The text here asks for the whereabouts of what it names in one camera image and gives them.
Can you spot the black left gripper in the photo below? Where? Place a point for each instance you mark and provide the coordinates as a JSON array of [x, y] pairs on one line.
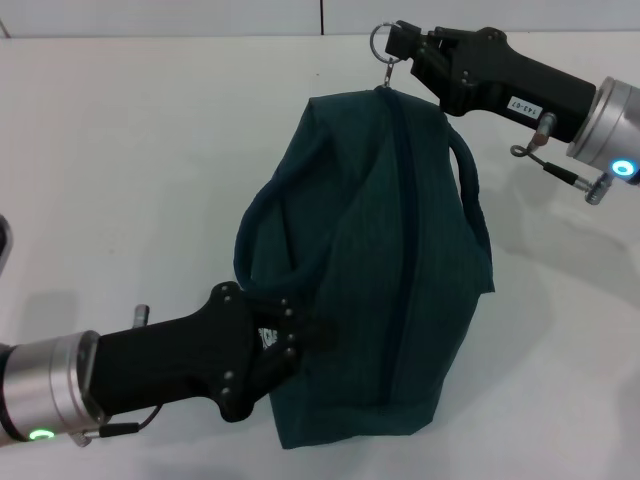
[[175, 360]]

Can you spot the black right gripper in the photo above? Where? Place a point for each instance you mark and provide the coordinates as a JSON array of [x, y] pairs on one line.
[[520, 75]]

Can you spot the dark teal insulated lunch bag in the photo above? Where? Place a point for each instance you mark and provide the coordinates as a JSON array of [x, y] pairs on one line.
[[390, 250]]

